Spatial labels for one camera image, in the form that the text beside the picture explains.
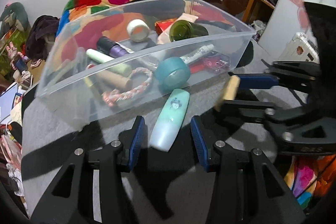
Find wooden block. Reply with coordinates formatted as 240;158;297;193
214;75;240;111

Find white toothpaste tube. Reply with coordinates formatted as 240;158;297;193
180;44;215;65

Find mint green lotion bottle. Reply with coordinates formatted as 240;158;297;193
149;89;190;152

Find green spray bottle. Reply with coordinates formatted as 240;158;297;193
169;20;209;42

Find braided rope bracelet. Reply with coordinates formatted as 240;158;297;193
102;66;153;107

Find white tape roll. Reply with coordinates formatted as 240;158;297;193
126;19;150;42

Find pale green tube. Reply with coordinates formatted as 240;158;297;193
86;48;132;77

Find brown cardboard tube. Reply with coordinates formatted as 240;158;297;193
97;70;133;90

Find clear plastic storage bin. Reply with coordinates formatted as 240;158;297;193
36;0;255;130

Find purple bottle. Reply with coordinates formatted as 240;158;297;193
96;36;133;59

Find red small box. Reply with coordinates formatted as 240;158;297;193
154;18;177;35

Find dark purple garment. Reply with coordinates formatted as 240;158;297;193
26;15;59;60

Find green dinosaur plush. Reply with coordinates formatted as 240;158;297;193
1;2;29;37

